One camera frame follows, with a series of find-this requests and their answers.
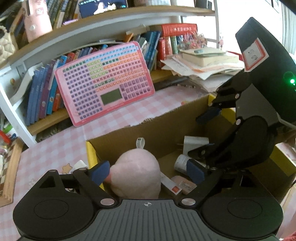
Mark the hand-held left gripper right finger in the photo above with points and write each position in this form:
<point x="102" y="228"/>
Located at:
<point x="195" y="172"/>

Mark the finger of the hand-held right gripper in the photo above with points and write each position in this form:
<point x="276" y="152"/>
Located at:
<point x="215" y="154"/>
<point x="208" y="115"/>

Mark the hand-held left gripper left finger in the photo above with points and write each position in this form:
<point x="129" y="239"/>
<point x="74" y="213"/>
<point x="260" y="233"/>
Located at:
<point x="100" y="172"/>

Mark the white plastic bottle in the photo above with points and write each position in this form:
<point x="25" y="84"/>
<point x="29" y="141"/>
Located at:
<point x="181" y="163"/>

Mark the pink plush toy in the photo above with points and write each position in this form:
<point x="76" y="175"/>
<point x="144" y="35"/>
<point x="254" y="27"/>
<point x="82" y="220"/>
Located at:
<point x="136" y="171"/>

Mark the brown cardboard box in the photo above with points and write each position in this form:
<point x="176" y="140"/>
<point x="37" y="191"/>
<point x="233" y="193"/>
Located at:
<point x="161" y="129"/>

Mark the pink flat packet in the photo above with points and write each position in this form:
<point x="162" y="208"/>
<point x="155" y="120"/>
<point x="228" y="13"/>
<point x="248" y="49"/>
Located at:
<point x="186" y="184"/>

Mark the white power adapter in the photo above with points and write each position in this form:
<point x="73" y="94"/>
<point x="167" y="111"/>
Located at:
<point x="195" y="143"/>

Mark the red and white card packet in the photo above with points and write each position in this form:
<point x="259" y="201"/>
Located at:
<point x="171" y="184"/>

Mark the small star sticker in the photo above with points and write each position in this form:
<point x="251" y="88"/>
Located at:
<point x="67" y="168"/>

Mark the messy stack of papers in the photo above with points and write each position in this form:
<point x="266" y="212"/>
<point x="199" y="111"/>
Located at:
<point x="203" y="71"/>

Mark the thick pale paperback book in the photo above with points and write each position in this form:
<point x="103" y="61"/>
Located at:
<point x="208" y="58"/>

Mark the colourful paper ornament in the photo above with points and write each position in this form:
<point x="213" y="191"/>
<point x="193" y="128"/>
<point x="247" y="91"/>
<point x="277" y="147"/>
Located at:
<point x="195" y="40"/>

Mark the row of leaning books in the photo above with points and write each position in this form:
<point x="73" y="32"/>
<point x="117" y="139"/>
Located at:
<point x="150" y="48"/>

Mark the red thick books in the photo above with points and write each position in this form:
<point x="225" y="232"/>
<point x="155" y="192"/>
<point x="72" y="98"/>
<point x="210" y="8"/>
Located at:
<point x="178" y="31"/>

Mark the pink toy keyboard tablet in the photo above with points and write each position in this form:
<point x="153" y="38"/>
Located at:
<point x="104" y="81"/>

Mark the row of blue books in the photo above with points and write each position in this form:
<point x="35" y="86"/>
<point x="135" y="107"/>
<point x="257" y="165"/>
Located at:
<point x="41" y="92"/>

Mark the white wooden bookshelf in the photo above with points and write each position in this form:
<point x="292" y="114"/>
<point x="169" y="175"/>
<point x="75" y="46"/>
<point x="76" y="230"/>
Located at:
<point x="69" y="39"/>

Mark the blue printed box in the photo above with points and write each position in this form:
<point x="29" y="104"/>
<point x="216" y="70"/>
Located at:
<point x="101" y="7"/>

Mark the cream quilted bag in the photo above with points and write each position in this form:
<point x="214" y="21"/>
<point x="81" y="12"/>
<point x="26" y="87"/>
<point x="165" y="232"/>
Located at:
<point x="6" y="46"/>

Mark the pink pencil case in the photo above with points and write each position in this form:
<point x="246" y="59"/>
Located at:
<point x="37" y="20"/>

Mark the row of tall shelf books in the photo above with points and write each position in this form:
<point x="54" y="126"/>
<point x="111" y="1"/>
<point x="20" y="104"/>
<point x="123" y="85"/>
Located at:
<point x="62" y="11"/>

